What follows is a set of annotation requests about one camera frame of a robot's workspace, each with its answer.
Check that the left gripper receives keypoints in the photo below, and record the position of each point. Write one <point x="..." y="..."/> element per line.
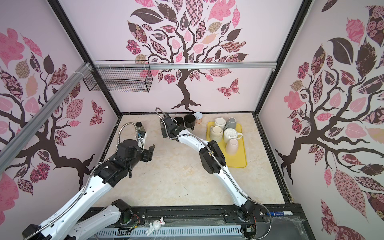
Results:
<point x="148" y="154"/>

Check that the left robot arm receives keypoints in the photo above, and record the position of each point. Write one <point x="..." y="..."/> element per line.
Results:
<point x="66" y="223"/>

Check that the blue white marker pen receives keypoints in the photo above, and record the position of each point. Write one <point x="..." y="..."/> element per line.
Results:
<point x="279" y="213"/>

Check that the aluminium rail left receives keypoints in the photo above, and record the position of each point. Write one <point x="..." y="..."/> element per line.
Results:
<point x="12" y="149"/>

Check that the white bunny figurine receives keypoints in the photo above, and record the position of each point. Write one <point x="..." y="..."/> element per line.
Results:
<point x="155" y="226"/>

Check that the grey mug rear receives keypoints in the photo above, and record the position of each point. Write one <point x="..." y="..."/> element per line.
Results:
<point x="231" y="124"/>

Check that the yellow plastic tray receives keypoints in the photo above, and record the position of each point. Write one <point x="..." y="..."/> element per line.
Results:
<point x="239" y="160"/>

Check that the all black mug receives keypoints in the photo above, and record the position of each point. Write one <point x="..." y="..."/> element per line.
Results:
<point x="190" y="121"/>

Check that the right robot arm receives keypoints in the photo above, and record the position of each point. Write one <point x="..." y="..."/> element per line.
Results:
<point x="214" y="163"/>

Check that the pink mug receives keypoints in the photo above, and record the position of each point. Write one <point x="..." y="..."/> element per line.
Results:
<point x="232" y="147"/>

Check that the aluminium rail back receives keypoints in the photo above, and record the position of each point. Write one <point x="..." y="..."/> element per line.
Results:
<point x="188" y="66"/>

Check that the cream mug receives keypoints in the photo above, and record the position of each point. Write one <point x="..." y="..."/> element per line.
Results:
<point x="216" y="134"/>

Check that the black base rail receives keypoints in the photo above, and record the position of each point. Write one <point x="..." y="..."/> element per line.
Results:
<point x="294" y="227"/>

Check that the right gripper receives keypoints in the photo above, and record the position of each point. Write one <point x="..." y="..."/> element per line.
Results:
<point x="165" y="133"/>

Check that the aluminium rail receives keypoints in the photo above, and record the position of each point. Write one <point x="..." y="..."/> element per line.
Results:
<point x="188" y="66"/>
<point x="12" y="149"/>

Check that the white slotted cable duct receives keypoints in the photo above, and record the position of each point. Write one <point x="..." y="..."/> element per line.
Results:
<point x="169" y="232"/>

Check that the black mug white base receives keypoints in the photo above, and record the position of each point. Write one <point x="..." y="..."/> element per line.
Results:
<point x="179" y="121"/>

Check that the black wire basket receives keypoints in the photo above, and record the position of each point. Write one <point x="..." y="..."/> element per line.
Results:
<point x="119" y="76"/>

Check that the white ribbed mug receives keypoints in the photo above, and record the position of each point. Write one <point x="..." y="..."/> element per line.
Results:
<point x="230" y="134"/>

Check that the white mug rear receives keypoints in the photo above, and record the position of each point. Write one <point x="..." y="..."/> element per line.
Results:
<point x="220" y="122"/>

